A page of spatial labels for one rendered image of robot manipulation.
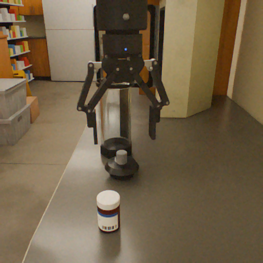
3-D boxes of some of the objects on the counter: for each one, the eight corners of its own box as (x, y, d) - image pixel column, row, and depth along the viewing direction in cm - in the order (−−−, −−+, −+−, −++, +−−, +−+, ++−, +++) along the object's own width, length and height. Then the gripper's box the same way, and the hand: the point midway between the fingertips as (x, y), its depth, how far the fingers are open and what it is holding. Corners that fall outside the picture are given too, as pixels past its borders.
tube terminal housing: (201, 97, 138) (222, -80, 107) (219, 118, 108) (254, -118, 77) (155, 96, 138) (162, -80, 108) (160, 117, 109) (172, -117, 78)
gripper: (176, 31, 53) (171, 129, 61) (57, 33, 49) (69, 136, 58) (191, 32, 46) (182, 142, 54) (53, 34, 42) (67, 152, 51)
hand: (124, 132), depth 55 cm, fingers open, 12 cm apart
